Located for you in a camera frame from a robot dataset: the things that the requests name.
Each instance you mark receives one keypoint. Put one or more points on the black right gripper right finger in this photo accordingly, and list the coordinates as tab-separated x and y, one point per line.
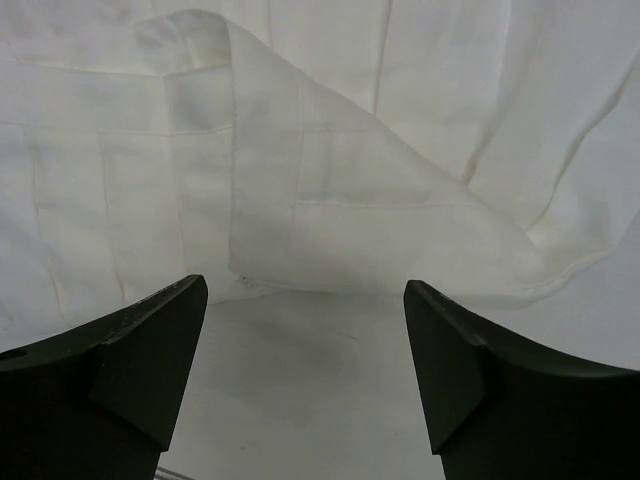
498	405

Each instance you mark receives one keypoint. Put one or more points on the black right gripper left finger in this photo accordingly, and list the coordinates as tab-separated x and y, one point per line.
101	401

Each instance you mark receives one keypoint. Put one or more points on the white pleated skirt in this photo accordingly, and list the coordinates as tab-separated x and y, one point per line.
488	148

